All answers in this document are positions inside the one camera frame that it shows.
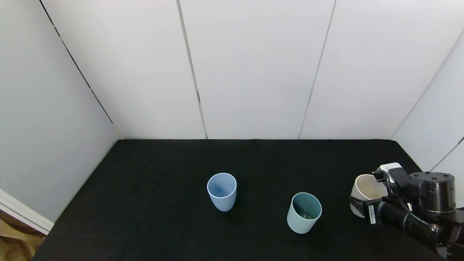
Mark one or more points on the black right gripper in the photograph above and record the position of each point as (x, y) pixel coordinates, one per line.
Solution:
(370, 212)

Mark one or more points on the beige plastic cup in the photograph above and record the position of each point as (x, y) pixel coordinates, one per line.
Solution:
(366, 186)

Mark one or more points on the teal green plastic cup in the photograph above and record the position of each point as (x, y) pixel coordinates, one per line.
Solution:
(298, 223)

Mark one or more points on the light blue plastic cup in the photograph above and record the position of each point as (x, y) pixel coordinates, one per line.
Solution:
(222, 201)

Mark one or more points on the black table cloth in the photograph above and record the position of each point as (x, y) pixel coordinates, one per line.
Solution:
(152, 203)

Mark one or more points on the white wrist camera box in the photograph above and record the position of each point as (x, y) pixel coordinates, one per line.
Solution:
(391, 167)

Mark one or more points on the white panel frame strip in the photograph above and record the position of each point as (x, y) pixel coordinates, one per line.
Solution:
(21, 214)

